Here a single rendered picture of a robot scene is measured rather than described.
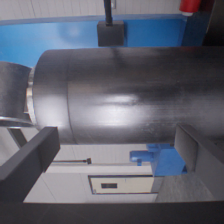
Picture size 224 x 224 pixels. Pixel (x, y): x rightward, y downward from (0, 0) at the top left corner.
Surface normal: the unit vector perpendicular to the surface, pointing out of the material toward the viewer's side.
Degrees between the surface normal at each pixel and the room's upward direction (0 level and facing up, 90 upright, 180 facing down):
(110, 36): 90
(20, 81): 132
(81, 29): 90
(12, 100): 126
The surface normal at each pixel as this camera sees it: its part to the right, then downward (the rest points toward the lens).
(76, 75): -0.03, -0.27
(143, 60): -0.03, -0.51
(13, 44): 0.00, 0.62
